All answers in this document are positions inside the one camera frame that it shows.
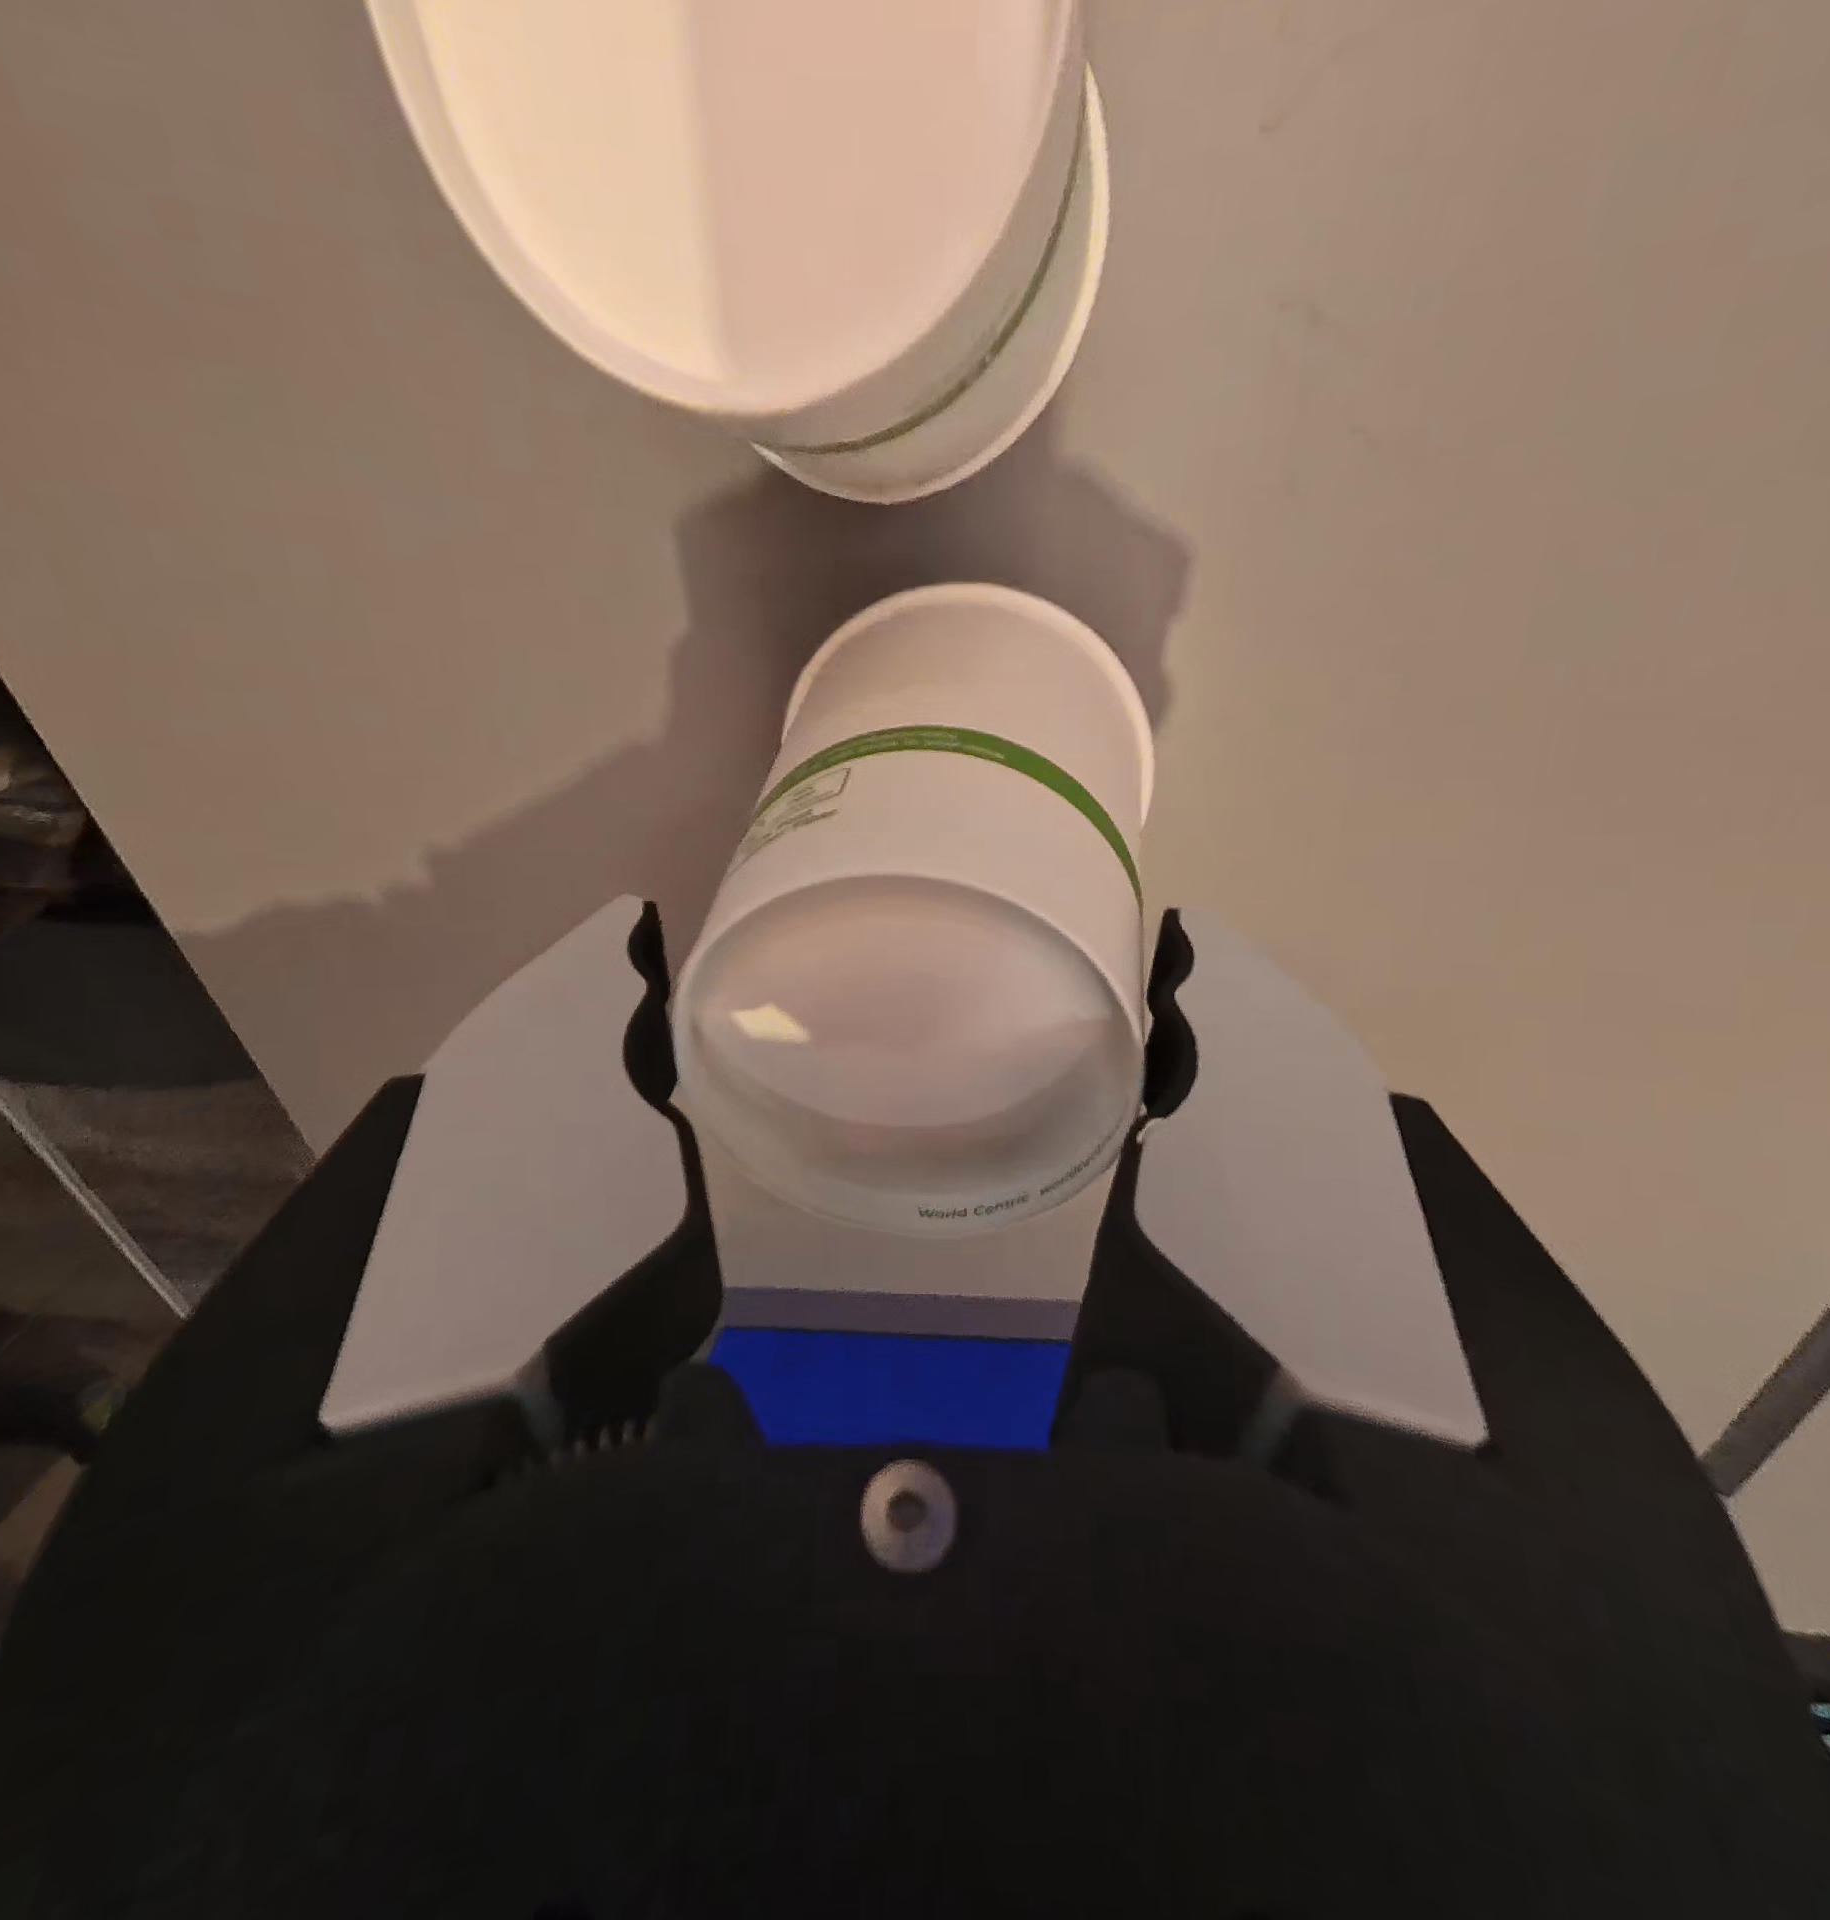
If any blue plastic bin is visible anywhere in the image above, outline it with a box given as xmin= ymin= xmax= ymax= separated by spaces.
xmin=704 ymin=1291 xmax=1078 ymax=1448

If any white cup green band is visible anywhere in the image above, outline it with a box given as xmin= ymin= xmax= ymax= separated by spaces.
xmin=364 ymin=0 xmax=1112 ymax=505
xmin=672 ymin=581 xmax=1157 ymax=1234

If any black table cable tray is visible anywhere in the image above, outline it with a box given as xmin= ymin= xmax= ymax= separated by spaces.
xmin=1701 ymin=1261 xmax=1830 ymax=1494

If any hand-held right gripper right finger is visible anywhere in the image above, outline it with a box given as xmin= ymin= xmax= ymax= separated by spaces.
xmin=1061 ymin=904 xmax=1489 ymax=1460

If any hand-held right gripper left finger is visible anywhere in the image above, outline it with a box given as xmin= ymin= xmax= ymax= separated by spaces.
xmin=317 ymin=898 xmax=728 ymax=1454

